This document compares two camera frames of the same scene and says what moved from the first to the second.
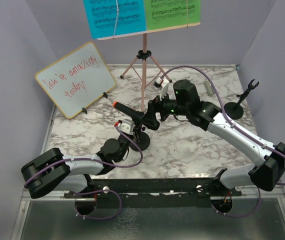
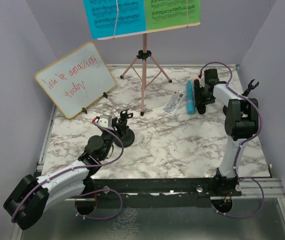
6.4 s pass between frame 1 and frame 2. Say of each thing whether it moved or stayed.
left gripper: moved
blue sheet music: stayed
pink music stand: stayed
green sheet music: stayed
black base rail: stayed
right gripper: moved
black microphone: moved
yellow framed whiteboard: stayed
